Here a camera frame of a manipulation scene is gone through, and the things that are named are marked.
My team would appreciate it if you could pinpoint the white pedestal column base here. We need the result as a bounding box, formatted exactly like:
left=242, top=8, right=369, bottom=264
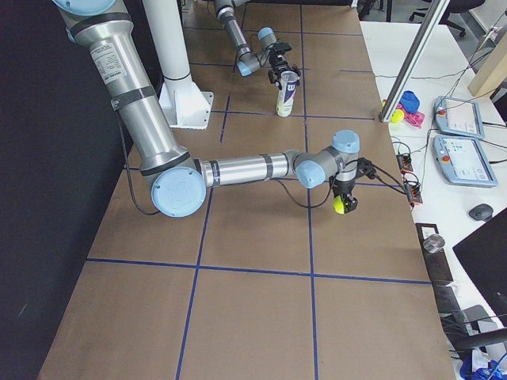
left=143, top=0, right=214, bottom=130

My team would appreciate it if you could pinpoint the black office chair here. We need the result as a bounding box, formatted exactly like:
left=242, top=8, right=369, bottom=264
left=409, top=0, right=486, bottom=39

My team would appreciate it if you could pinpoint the lower teach pendant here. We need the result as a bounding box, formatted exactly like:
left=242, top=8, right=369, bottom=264
left=433, top=135, right=498, bottom=188

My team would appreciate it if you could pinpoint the teach pendant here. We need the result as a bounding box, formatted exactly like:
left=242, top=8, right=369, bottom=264
left=433, top=96, right=485, bottom=139
left=433, top=135, right=498, bottom=188

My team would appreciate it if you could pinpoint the upper teach pendant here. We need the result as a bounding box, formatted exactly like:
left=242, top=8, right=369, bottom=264
left=433, top=96, right=485, bottom=139

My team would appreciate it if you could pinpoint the small metal cup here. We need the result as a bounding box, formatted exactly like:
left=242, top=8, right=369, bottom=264
left=422, top=234, right=445, bottom=254

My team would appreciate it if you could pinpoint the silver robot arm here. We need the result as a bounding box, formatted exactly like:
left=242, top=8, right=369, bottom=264
left=214, top=0, right=300, bottom=90
left=57, top=1, right=360, bottom=218

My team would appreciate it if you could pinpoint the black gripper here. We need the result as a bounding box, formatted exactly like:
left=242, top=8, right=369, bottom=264
left=268, top=51, right=300, bottom=87
left=333, top=180, right=358, bottom=214

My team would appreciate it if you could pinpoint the black computer monitor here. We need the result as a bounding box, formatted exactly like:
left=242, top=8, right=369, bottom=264
left=453, top=210, right=506, bottom=322

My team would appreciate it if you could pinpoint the pink toy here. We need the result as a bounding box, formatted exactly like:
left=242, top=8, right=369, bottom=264
left=397, top=103, right=425, bottom=129

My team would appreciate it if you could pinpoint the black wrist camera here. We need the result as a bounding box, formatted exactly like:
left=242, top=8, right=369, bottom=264
left=272, top=42, right=292, bottom=55
left=356, top=158, right=377, bottom=180

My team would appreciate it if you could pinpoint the aluminium frame post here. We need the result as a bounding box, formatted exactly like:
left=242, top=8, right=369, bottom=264
left=379, top=0, right=450, bottom=123

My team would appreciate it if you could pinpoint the orange black power strip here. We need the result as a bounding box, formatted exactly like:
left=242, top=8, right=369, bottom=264
left=396, top=153, right=423, bottom=207

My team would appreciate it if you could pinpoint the black computer mouse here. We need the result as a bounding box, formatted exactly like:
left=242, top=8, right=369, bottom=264
left=468, top=203, right=494, bottom=222

